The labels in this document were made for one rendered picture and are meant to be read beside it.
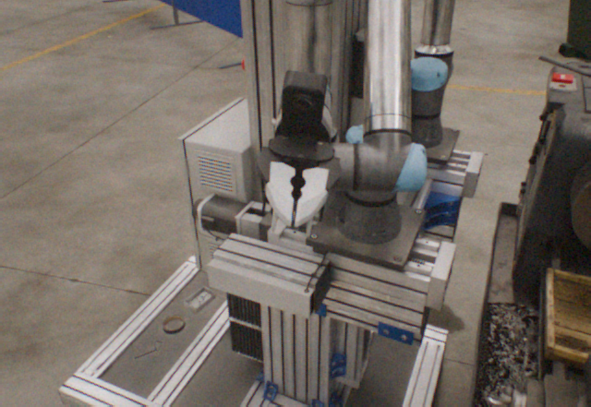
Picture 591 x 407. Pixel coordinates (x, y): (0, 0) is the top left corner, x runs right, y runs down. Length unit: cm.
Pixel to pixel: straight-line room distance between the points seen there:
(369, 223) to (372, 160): 36
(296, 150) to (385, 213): 57
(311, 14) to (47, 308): 228
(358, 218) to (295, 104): 59
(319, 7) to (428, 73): 60
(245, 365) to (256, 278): 98
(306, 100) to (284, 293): 68
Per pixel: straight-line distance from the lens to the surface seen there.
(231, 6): 621
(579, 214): 157
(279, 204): 47
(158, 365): 218
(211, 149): 138
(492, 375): 170
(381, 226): 112
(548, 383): 121
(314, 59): 95
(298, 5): 93
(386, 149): 76
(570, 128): 163
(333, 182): 51
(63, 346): 268
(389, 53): 81
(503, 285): 206
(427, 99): 148
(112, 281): 293
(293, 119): 56
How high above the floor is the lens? 184
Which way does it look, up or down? 31 degrees down
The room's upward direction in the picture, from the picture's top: straight up
